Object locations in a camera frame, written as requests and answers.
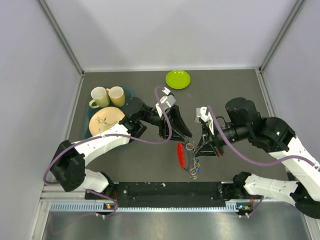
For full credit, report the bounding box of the blue key tag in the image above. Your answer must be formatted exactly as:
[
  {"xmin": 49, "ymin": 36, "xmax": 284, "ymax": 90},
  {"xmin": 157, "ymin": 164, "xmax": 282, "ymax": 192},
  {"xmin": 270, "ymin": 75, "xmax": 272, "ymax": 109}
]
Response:
[{"xmin": 195, "ymin": 158, "xmax": 200, "ymax": 173}]

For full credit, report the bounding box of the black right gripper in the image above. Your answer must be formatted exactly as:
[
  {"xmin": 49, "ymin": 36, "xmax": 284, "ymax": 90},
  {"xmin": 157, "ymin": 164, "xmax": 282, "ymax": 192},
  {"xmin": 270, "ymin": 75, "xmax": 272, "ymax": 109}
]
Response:
[{"xmin": 193, "ymin": 121, "xmax": 250, "ymax": 157}]

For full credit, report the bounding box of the patterned wooden plate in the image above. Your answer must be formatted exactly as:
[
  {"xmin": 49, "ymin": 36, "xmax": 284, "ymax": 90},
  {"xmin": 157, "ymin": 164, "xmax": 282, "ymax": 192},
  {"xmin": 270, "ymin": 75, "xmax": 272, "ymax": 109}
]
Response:
[{"xmin": 88, "ymin": 106, "xmax": 125, "ymax": 136}]

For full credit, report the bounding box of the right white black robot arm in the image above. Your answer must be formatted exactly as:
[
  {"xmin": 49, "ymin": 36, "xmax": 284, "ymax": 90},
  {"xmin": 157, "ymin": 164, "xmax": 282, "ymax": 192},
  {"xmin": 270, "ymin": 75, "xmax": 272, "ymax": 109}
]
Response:
[{"xmin": 194, "ymin": 97, "xmax": 320, "ymax": 219}]

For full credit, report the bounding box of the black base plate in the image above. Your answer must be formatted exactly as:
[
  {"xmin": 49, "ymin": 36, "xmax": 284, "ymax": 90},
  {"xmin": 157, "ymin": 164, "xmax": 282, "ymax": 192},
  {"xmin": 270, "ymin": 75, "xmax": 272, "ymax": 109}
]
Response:
[{"xmin": 101, "ymin": 181, "xmax": 251, "ymax": 201}]

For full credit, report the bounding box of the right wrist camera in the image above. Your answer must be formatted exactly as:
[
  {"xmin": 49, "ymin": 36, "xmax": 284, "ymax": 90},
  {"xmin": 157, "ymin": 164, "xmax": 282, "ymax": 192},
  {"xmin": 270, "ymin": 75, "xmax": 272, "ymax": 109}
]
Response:
[{"xmin": 194, "ymin": 106, "xmax": 215, "ymax": 135}]

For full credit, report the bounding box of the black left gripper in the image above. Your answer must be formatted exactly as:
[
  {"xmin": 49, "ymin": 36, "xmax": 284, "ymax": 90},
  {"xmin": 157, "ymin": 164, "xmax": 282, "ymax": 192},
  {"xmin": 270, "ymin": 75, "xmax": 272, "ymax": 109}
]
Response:
[{"xmin": 139, "ymin": 104, "xmax": 192, "ymax": 143}]

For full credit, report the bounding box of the pale green mug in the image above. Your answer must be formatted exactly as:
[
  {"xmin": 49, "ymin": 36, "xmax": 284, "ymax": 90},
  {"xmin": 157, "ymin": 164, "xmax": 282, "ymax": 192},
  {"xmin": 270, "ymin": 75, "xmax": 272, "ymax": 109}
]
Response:
[{"xmin": 89, "ymin": 86, "xmax": 110, "ymax": 109}]

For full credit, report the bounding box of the red-handled metal key holder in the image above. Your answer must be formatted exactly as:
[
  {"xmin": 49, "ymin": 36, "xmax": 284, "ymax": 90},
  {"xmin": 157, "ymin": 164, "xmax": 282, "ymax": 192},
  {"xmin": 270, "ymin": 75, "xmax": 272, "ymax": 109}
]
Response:
[{"xmin": 177, "ymin": 142, "xmax": 199, "ymax": 180}]

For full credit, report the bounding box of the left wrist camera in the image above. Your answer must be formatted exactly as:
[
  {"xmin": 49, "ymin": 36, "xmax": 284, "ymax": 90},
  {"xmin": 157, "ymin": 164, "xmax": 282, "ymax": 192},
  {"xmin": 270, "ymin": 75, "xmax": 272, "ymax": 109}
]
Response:
[{"xmin": 154, "ymin": 87, "xmax": 176, "ymax": 118}]

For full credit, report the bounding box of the teal plastic basin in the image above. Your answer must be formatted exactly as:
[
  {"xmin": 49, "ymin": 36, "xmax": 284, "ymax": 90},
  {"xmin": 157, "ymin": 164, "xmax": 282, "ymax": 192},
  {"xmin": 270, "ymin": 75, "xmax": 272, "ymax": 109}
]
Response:
[{"xmin": 81, "ymin": 86, "xmax": 125, "ymax": 139}]

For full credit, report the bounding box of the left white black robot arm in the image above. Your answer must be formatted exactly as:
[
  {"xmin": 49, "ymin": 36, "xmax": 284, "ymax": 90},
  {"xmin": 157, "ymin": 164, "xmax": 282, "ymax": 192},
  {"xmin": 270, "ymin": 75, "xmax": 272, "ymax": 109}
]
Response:
[{"xmin": 50, "ymin": 95, "xmax": 192, "ymax": 199}]

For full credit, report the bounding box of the grey slotted cable duct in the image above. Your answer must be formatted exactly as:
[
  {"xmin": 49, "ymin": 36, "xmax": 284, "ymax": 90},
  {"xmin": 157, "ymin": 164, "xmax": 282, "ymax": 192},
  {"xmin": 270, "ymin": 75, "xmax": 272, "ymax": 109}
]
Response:
[{"xmin": 50, "ymin": 202, "xmax": 252, "ymax": 213}]

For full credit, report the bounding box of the lime green plate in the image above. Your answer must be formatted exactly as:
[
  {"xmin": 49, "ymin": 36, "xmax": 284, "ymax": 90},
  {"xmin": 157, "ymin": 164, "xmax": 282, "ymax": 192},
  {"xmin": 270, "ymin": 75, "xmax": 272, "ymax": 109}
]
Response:
[{"xmin": 165, "ymin": 70, "xmax": 191, "ymax": 90}]

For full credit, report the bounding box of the aluminium frame rail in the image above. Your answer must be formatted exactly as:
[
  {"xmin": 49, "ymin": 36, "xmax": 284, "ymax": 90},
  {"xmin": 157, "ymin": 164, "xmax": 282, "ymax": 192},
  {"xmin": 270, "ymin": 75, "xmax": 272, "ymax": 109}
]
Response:
[{"xmin": 39, "ymin": 181, "xmax": 288, "ymax": 203}]

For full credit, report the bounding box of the mustard yellow mug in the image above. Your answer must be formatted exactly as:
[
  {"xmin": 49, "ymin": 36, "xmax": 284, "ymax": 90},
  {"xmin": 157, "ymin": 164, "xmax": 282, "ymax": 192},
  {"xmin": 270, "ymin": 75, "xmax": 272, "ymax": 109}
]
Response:
[{"xmin": 107, "ymin": 86, "xmax": 126, "ymax": 108}]

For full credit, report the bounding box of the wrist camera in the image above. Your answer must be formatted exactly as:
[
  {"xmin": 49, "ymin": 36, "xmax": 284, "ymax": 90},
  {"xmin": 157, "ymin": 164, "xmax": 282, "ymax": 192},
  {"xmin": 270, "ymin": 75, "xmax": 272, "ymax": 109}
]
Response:
[
  {"xmin": 154, "ymin": 87, "xmax": 176, "ymax": 118},
  {"xmin": 194, "ymin": 106, "xmax": 215, "ymax": 135}
]

